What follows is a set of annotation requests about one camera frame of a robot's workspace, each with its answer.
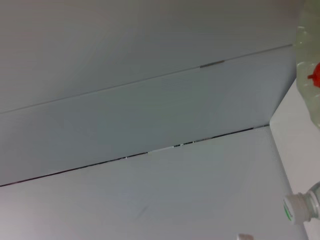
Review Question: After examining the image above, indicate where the clear green-label water bottle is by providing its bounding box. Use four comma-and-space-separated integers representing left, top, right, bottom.
283, 181, 320, 228

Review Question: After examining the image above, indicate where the green glass fruit bowl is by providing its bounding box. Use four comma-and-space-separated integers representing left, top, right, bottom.
295, 0, 320, 130

